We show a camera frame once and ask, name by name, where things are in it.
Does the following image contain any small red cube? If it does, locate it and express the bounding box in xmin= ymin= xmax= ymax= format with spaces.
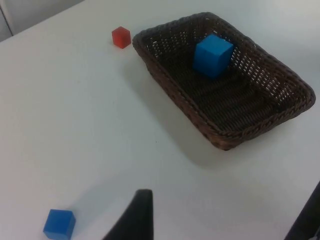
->
xmin=111 ymin=26 xmax=132 ymax=49

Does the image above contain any large blue cube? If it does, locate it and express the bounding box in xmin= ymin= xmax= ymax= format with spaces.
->
xmin=192 ymin=34 xmax=234 ymax=81

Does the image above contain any small blue cube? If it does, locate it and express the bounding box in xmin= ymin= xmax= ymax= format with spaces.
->
xmin=42 ymin=208 xmax=77 ymax=240

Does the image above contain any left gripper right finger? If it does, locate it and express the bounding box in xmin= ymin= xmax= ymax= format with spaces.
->
xmin=284 ymin=179 xmax=320 ymax=240

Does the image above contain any dark brown wicker basket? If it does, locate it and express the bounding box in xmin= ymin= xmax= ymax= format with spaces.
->
xmin=132 ymin=11 xmax=316 ymax=151

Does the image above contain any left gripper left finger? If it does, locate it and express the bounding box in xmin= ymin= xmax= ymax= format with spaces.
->
xmin=101 ymin=189 xmax=155 ymax=240

